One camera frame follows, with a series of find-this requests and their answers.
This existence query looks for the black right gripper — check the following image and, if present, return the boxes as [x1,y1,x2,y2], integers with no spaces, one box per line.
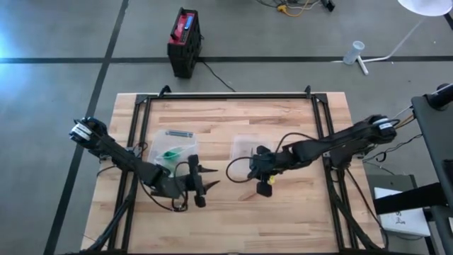
[247,144,282,198]

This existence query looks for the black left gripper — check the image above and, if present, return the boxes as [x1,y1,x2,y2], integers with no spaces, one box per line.
[182,154,222,209]

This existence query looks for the clear plastic lid black handle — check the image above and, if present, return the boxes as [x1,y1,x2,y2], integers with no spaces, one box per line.
[229,133,275,177]

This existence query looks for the clear plastic bin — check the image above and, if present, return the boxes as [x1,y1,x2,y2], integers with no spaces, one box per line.
[147,129,198,171]

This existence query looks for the red and black battery crate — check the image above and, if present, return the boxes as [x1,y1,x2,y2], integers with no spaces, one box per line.
[166,6,204,79]

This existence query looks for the dark grey flat box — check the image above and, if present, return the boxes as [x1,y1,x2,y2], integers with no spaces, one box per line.
[364,173,420,199]

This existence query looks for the white cardboard box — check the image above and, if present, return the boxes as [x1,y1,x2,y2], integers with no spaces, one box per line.
[374,186,432,237]

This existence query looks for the dark grey cart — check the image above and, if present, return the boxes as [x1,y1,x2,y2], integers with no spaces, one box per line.
[373,82,453,255]

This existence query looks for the white floor lamp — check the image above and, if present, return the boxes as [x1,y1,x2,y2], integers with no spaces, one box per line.
[331,0,453,76]

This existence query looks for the black looped gripper cable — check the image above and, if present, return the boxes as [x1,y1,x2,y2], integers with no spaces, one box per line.
[139,161,191,213]
[225,132,316,184]

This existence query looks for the black aluminium table frame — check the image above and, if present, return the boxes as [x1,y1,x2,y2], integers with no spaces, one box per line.
[108,84,358,255]

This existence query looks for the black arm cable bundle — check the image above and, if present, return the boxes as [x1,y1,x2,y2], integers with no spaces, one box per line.
[84,189,137,253]
[327,169,389,251]

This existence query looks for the black floor cable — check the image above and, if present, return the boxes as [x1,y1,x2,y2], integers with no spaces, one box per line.
[200,59,237,93]

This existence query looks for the tangled yellow and black cables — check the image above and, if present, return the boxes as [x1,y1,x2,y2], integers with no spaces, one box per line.
[255,0,321,18]

